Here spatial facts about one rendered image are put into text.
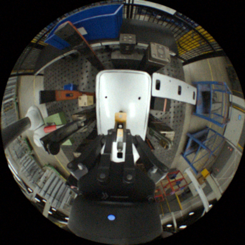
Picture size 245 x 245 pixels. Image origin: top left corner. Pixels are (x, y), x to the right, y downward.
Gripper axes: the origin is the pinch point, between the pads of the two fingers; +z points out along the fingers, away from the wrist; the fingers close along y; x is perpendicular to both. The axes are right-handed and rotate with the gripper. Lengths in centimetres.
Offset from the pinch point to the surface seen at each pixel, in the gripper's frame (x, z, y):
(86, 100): 8.0, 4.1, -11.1
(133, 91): 11.3, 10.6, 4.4
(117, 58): 24.8, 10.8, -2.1
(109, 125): -2.8, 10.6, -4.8
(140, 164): -37.9, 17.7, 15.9
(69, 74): 33, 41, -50
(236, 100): 172, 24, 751
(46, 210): -594, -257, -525
